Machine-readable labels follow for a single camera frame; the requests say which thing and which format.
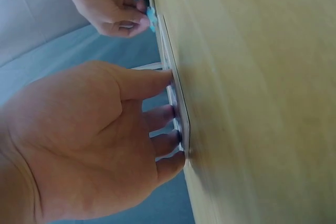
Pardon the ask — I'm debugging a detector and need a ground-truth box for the person's left hand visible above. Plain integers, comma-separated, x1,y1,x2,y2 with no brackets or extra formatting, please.
0,60,188,224

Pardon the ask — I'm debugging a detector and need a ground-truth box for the light blue puzzle piece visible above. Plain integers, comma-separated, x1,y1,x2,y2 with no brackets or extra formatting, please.
145,6,159,35

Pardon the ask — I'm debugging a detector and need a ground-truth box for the person's right hand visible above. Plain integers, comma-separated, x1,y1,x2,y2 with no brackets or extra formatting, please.
67,0,150,38

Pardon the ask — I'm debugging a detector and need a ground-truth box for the white puzzle board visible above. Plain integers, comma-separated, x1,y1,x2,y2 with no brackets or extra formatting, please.
156,14,192,154

